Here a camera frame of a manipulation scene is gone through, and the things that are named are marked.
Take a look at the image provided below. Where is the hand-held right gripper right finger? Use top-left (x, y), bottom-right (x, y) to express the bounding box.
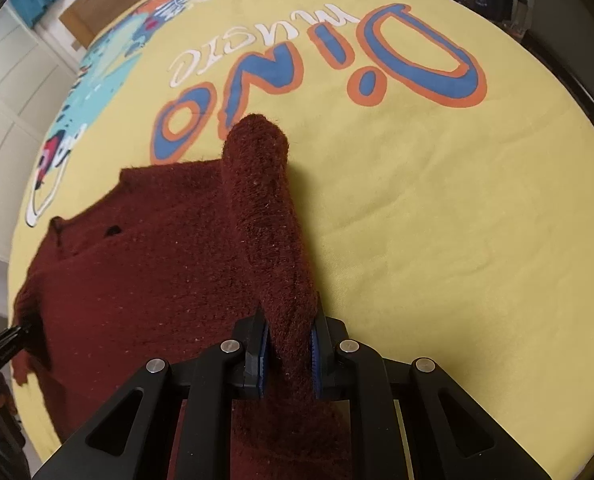
top-left (310, 309), bottom-right (554, 480)

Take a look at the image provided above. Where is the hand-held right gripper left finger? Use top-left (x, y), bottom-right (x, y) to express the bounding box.
top-left (31, 306), bottom-right (269, 480)

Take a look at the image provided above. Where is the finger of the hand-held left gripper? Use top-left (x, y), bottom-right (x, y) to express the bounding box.
top-left (0, 324), bottom-right (34, 362)

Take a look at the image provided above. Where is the dark red knit sweater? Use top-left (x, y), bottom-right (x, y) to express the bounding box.
top-left (11, 114), bottom-right (359, 480)

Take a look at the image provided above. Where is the yellow printed blanket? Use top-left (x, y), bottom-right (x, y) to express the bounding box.
top-left (7, 0), bottom-right (594, 480)

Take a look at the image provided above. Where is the white wardrobe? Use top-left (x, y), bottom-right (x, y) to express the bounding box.
top-left (0, 0), bottom-right (87, 262)

